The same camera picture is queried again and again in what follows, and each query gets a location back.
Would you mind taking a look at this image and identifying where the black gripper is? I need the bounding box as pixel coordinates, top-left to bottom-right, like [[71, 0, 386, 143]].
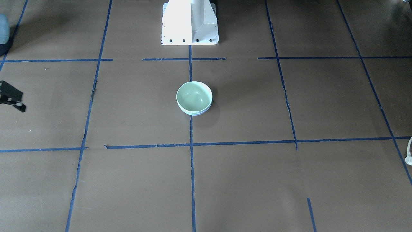
[[0, 81, 27, 113]]

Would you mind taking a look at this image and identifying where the blue bowl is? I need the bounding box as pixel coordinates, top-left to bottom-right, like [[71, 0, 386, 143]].
[[178, 104, 211, 116]]

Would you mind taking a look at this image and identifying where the green bowl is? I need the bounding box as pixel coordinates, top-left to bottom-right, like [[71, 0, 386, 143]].
[[176, 81, 212, 111]]

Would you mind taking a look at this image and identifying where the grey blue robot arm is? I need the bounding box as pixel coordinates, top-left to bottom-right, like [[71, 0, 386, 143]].
[[0, 14, 27, 113]]

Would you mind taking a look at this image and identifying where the blue saucepan with lid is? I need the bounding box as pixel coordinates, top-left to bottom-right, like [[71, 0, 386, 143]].
[[0, 41, 12, 56]]

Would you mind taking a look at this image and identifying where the white pedestal column base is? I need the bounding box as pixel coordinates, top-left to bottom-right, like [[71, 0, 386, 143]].
[[161, 0, 219, 46]]

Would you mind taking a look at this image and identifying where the white toaster cable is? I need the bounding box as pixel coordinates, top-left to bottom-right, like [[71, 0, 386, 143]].
[[405, 137, 412, 166]]

